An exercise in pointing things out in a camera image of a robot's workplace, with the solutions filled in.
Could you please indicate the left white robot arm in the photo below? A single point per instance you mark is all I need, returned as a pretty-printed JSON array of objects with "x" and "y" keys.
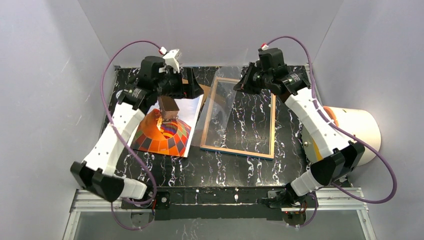
[{"x": 157, "y": 77}]

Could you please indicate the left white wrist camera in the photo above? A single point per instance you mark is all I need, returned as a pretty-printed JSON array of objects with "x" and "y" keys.
[{"x": 171, "y": 58}]

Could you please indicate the white cylinder with orange face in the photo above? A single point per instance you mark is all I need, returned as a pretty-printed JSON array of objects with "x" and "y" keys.
[{"x": 356, "y": 122}]

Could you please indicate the clear plastic sheet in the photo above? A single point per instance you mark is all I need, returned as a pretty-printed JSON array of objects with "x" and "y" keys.
[{"x": 213, "y": 118}]

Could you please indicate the small blue lidded jar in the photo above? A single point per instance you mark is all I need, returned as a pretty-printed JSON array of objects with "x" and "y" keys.
[{"x": 118, "y": 93}]

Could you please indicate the hot air balloon photo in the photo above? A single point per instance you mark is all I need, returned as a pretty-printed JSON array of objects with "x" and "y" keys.
[{"x": 168, "y": 127}]

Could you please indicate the aluminium rail base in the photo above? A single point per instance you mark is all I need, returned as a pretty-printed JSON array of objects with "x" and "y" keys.
[{"x": 223, "y": 213}]

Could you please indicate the blue wooden picture frame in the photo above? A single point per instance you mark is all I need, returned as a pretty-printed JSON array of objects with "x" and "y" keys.
[{"x": 250, "y": 131}]

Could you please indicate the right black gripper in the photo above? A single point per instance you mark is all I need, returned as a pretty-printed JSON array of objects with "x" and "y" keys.
[{"x": 251, "y": 79}]

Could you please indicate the brown cardboard backing board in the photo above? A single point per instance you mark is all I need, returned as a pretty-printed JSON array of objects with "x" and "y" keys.
[{"x": 205, "y": 88}]

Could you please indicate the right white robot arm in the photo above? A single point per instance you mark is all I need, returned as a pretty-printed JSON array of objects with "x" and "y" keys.
[{"x": 340, "y": 155}]

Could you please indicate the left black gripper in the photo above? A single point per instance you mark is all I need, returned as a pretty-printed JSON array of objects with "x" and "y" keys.
[{"x": 185, "y": 85}]

